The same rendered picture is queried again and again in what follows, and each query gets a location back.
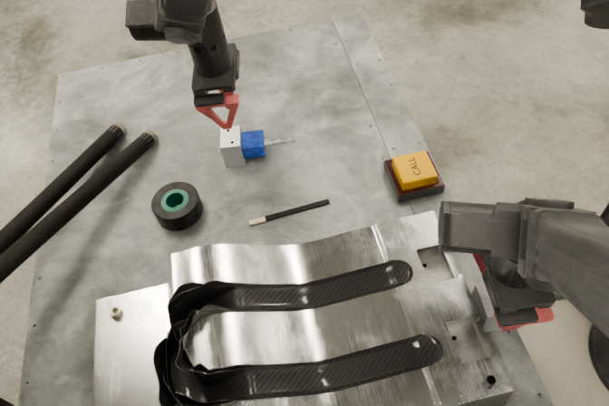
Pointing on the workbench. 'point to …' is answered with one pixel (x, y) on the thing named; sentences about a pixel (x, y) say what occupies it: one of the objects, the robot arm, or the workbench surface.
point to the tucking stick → (288, 212)
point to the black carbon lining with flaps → (230, 299)
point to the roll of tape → (175, 221)
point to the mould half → (303, 322)
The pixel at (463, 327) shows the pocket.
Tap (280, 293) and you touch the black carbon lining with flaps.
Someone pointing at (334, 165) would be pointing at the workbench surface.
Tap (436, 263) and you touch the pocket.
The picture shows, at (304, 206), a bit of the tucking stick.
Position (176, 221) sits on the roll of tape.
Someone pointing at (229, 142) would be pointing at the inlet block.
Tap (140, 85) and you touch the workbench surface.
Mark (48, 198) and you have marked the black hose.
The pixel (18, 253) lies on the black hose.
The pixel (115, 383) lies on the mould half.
